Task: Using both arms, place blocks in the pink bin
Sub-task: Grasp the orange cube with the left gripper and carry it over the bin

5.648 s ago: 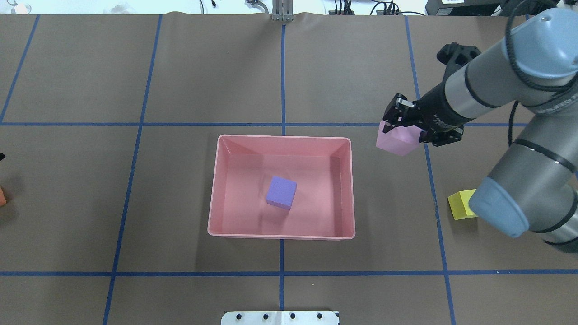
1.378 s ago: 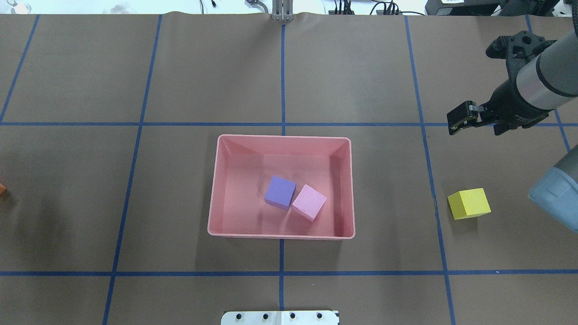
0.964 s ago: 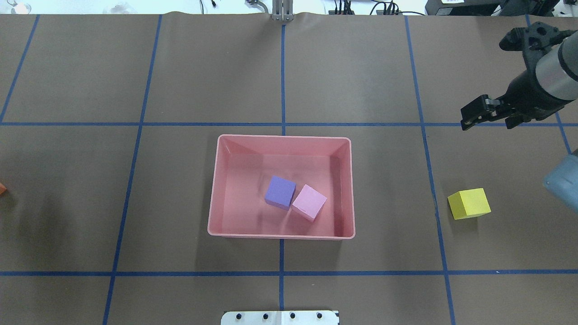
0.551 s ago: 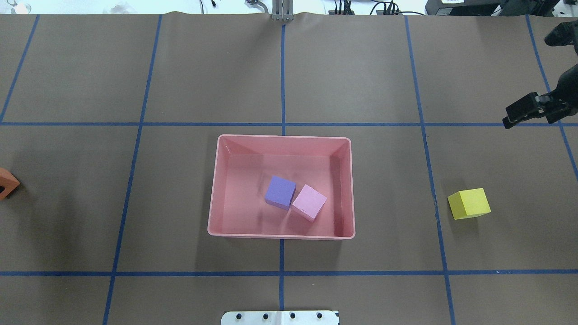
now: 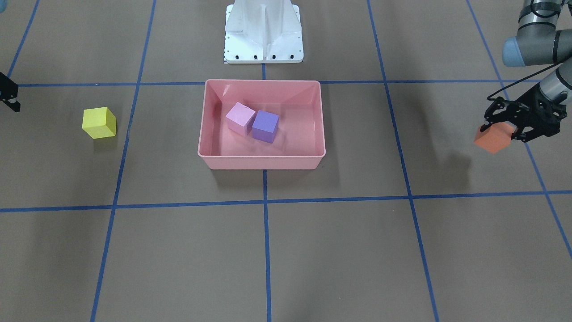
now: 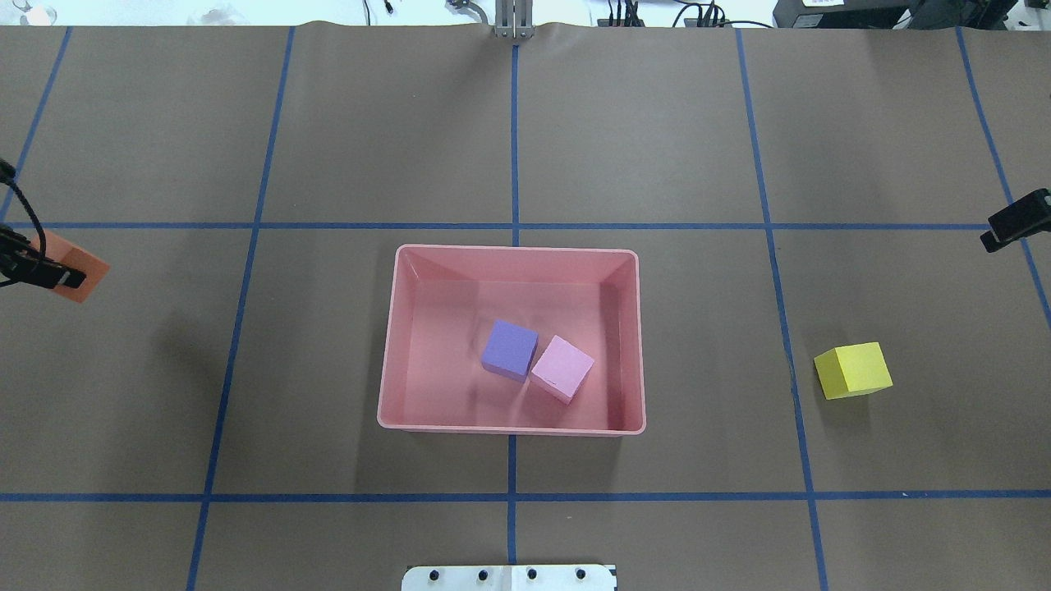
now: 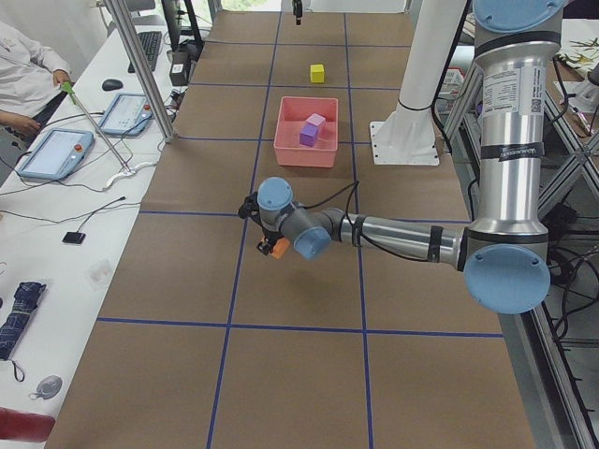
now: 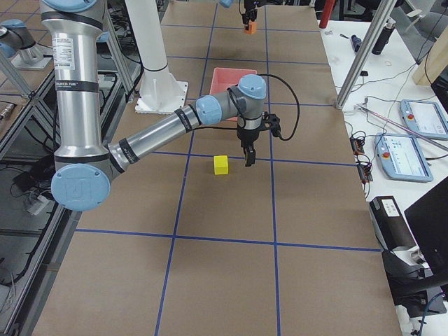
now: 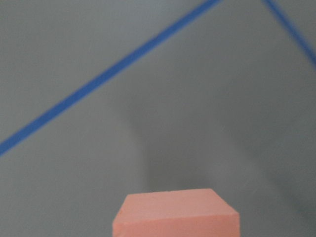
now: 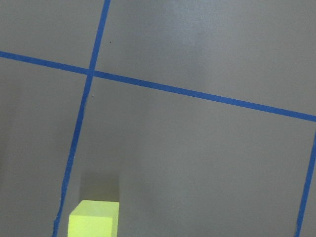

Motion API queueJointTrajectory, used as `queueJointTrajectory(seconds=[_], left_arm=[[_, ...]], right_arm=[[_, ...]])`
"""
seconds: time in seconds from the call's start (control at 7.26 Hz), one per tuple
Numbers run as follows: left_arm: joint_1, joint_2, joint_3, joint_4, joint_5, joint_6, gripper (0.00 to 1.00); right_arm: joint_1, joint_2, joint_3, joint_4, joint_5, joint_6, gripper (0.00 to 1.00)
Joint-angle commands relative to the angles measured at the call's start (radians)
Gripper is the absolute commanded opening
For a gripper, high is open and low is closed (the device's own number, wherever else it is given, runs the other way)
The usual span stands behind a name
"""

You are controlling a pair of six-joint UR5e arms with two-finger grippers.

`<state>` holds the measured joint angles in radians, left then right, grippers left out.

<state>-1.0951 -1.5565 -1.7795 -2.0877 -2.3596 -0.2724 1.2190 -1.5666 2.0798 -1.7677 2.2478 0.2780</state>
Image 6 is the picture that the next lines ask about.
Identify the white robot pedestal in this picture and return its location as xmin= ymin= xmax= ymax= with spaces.
xmin=401 ymin=564 xmax=618 ymax=590

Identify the purple foam block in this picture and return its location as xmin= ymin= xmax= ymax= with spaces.
xmin=480 ymin=319 xmax=539 ymax=383

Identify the orange foam block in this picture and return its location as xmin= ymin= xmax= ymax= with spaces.
xmin=44 ymin=231 xmax=110 ymax=304

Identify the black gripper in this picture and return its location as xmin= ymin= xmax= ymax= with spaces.
xmin=1 ymin=226 xmax=87 ymax=289

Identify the yellow foam block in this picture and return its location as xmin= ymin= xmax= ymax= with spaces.
xmin=815 ymin=341 xmax=893 ymax=401

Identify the pink plastic bin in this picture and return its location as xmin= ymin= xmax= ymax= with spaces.
xmin=378 ymin=245 xmax=647 ymax=437

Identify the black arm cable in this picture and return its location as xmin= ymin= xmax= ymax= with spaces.
xmin=0 ymin=160 xmax=46 ymax=288

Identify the aluminium frame post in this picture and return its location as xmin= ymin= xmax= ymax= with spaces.
xmin=493 ymin=0 xmax=535 ymax=41

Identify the pink foam block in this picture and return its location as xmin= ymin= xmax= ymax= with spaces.
xmin=529 ymin=334 xmax=594 ymax=405

